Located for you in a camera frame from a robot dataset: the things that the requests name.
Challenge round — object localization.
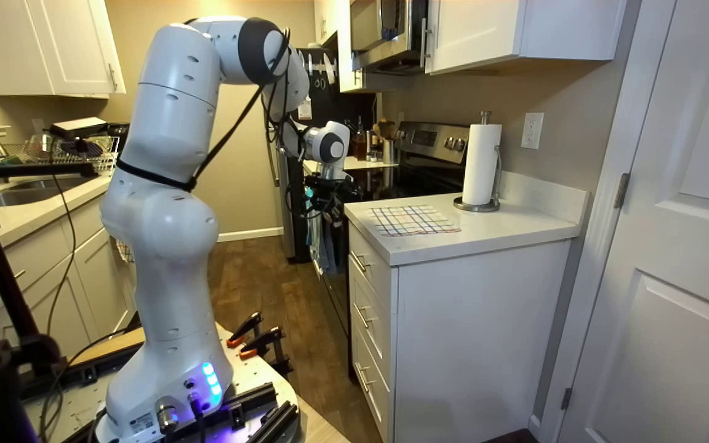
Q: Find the white drawer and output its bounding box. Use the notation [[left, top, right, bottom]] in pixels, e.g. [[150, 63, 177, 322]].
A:
[[351, 320, 391, 441], [349, 255, 393, 371], [347, 221, 394, 308]]

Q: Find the hanging kitchen towel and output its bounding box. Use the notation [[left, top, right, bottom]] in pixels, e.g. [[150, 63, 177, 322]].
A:
[[305, 208, 346, 276]]

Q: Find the dark glass bottle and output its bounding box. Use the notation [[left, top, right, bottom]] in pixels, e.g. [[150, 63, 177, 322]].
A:
[[354, 116, 368, 161]]

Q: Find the utensil crock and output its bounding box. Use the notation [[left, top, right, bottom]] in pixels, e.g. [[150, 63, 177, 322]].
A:
[[375, 119, 399, 165]]

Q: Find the plaid dish cloth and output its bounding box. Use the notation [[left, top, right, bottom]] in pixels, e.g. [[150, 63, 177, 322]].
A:
[[366, 204, 462, 238]]

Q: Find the black fridge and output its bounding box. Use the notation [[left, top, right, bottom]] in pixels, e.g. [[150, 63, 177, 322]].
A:
[[277, 46, 381, 264]]

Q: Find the black steel stove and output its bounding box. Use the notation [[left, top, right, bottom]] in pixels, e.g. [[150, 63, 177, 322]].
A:
[[313, 121, 473, 383]]

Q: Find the row of knives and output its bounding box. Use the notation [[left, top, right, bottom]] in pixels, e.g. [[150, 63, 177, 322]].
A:
[[301, 52, 337, 86]]

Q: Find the paper towel roll holder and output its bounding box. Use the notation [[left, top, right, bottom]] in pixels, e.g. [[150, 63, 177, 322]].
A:
[[452, 110, 504, 214]]

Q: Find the orange black clamp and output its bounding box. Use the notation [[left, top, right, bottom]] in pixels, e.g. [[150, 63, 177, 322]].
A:
[[238, 325, 286, 362], [226, 311, 263, 349]]

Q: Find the steel microwave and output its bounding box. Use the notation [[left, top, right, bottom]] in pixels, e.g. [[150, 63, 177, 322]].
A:
[[350, 0, 433, 76]]

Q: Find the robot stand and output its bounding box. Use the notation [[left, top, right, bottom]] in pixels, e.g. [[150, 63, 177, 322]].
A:
[[22, 320, 355, 443]]

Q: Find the white upper cabinet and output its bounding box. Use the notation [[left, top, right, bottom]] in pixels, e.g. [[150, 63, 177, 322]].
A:
[[0, 0, 127, 100], [425, 0, 630, 76]]

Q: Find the white cabinet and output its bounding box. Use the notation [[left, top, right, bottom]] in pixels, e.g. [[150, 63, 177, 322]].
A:
[[0, 196, 138, 365], [0, 0, 127, 100], [425, 0, 630, 76]]

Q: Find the white lower cabinet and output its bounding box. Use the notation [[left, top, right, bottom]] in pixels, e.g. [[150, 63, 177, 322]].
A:
[[0, 196, 138, 365]]

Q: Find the steel sink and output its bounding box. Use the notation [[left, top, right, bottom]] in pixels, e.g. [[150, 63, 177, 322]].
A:
[[0, 175, 94, 209]]

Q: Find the white door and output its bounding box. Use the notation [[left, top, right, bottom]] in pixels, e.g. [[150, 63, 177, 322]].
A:
[[556, 0, 709, 443]]

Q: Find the white wall socket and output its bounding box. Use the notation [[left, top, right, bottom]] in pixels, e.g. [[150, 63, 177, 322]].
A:
[[520, 111, 545, 150]]

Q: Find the wire dish rack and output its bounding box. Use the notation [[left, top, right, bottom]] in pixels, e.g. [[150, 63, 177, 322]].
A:
[[2, 134, 120, 174]]

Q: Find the black cable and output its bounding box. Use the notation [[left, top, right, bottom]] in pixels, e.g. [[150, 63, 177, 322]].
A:
[[46, 172, 79, 338]]

